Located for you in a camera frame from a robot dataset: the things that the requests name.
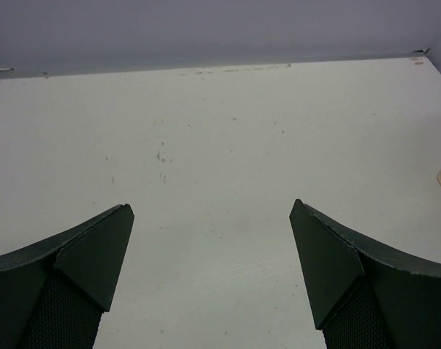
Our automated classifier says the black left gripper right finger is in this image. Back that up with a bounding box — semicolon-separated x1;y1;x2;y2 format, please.
289;199;441;348

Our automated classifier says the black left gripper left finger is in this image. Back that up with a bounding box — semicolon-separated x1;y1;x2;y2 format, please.
0;204;134;348

